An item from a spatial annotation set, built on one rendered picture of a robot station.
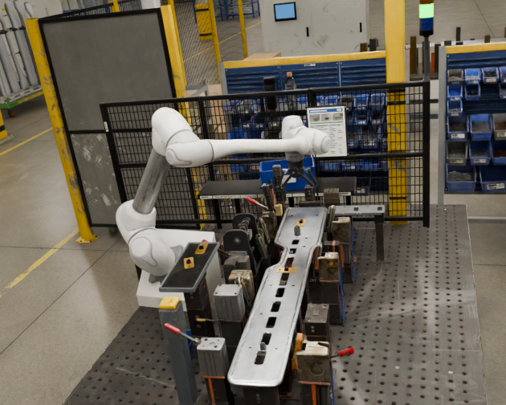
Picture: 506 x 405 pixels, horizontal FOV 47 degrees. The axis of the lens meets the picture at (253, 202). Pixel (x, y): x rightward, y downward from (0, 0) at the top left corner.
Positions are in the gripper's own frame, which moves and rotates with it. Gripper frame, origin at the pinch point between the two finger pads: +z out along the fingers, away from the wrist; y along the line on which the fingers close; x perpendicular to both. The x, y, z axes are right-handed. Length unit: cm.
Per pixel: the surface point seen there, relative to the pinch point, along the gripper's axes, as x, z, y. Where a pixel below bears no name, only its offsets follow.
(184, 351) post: -97, 18, -31
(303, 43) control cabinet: 645, 23, -84
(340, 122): 55, -21, 18
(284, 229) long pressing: -7.0, 13.6, -7.2
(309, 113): 55, -27, 1
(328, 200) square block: 23.5, 12.0, 11.9
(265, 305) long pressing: -74, 13, -4
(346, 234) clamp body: -7.7, 16.1, 23.0
